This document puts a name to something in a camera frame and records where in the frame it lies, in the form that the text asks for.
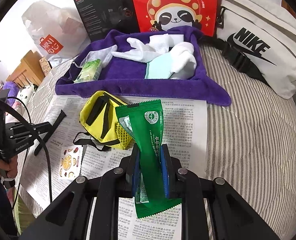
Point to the striped quilt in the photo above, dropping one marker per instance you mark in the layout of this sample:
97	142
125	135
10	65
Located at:
251	143

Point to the brown wooden door frame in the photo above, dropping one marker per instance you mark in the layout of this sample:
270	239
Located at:
285	5

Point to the person's left hand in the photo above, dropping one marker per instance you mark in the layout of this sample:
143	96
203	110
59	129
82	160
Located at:
11	167

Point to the green wet wipe packet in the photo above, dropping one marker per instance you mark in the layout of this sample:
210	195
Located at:
144	122

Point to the green tissue pack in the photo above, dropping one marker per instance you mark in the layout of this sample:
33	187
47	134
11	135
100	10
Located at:
91	71

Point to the newspaper sheet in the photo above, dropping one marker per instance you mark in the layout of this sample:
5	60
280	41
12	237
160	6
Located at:
128	154

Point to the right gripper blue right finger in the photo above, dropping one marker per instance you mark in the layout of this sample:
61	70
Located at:
166	168

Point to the red panda paper bag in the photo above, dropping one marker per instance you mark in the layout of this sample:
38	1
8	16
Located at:
162	15

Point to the yellow mesh pouch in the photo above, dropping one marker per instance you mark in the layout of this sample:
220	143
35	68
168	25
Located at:
102	128

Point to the white sponge block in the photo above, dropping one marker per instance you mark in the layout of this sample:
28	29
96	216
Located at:
175	39

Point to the white paper towel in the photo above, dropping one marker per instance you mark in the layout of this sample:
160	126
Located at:
144	53

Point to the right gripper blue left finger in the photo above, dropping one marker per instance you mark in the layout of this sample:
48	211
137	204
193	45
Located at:
135	169

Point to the black headset box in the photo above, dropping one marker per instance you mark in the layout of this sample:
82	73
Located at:
99	17

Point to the white mesh drawstring pouch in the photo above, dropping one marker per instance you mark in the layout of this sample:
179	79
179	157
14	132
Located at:
104	55

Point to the white Miniso plastic bag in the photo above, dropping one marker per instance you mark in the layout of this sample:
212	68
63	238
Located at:
58	33

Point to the white Nike waist bag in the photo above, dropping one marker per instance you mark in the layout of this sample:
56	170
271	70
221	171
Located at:
258	38

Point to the patterned book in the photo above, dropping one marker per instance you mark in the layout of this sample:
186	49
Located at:
45	66

